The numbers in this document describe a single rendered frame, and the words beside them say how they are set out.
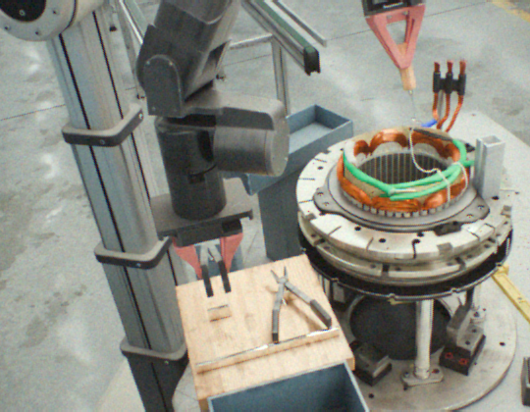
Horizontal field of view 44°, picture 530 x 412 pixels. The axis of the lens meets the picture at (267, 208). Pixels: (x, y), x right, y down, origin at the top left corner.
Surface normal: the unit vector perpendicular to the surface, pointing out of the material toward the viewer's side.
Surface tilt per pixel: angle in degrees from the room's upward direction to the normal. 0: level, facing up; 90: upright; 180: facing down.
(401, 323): 0
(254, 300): 0
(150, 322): 90
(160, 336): 90
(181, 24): 79
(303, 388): 90
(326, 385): 90
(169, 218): 1
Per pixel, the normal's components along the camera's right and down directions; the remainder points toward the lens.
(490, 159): 0.29, 0.54
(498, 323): -0.11, -0.80
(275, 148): 0.95, 0.11
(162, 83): -0.33, 0.44
